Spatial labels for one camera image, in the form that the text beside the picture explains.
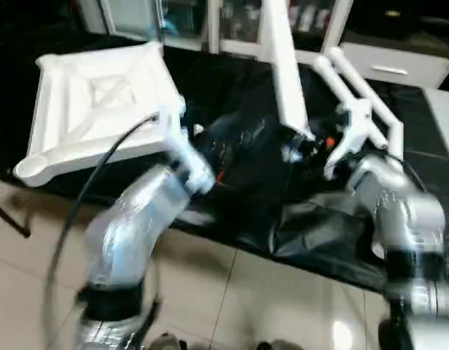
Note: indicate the white plastic table leg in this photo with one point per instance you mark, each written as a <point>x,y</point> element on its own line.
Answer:
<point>286,73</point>
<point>341,87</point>
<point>363,84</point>

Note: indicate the white plastic table top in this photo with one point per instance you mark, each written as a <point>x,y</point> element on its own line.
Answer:
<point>100,102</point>

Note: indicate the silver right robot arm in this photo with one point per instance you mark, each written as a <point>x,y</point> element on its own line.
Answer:
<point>399,211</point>

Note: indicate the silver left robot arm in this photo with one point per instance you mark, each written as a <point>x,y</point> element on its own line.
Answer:
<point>130,233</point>

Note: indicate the black work mat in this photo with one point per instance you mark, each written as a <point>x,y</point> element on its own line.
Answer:
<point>232,80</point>

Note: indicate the white drawer unit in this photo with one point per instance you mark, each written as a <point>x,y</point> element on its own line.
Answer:
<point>396,65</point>

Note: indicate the white glass door cabinet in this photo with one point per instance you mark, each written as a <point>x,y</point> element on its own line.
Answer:
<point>239,25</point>

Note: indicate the black metal bench leg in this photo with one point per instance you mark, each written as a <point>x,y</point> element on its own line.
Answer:
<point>9,219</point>

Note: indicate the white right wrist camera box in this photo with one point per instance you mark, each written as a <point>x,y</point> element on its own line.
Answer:
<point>352,131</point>

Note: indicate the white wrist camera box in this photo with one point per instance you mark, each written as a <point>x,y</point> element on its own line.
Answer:
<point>352,131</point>
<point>184,153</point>

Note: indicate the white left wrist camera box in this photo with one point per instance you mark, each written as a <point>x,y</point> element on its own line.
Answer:
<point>184,153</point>

